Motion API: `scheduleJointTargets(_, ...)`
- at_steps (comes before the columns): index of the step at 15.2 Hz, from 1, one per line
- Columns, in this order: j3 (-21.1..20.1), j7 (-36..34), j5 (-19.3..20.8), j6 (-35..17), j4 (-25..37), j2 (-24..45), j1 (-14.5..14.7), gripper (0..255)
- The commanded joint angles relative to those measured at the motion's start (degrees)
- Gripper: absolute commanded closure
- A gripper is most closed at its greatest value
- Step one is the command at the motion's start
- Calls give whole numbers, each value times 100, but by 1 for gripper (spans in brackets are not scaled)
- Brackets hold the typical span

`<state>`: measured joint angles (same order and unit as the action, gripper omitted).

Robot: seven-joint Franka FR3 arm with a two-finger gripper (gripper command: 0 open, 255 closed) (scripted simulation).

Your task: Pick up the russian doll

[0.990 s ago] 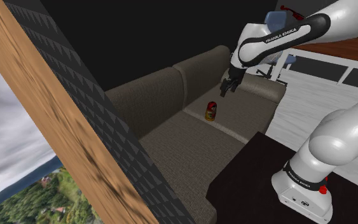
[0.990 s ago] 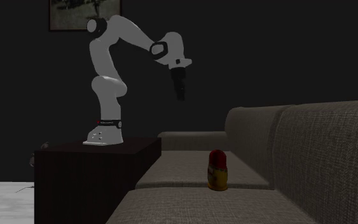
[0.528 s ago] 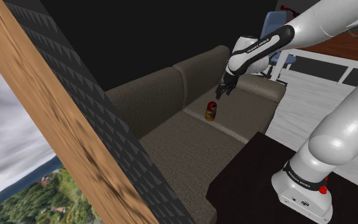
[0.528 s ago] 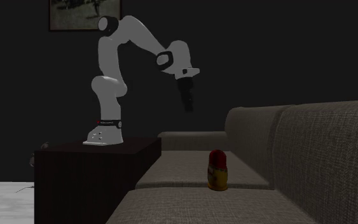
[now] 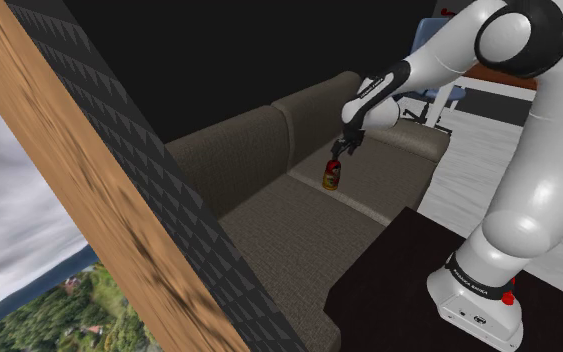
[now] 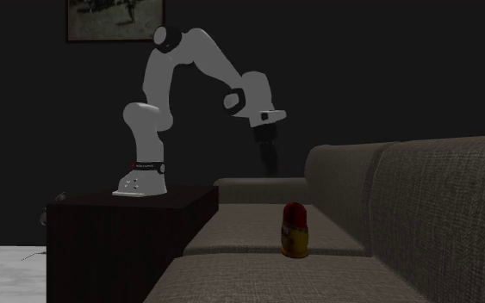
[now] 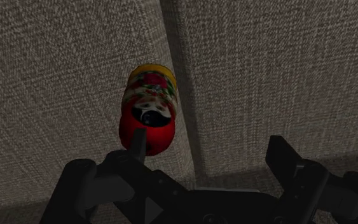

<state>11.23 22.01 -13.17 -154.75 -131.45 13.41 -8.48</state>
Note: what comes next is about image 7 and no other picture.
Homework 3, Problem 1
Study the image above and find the red painted nesting doll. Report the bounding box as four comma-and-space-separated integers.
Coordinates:
118, 63, 178, 157

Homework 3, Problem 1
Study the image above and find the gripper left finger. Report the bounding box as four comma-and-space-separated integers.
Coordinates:
39, 127, 188, 224

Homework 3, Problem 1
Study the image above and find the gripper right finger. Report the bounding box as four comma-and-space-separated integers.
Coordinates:
265, 135, 358, 224

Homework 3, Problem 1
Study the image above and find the beige fabric sofa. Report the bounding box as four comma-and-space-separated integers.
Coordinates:
0, 0, 358, 224

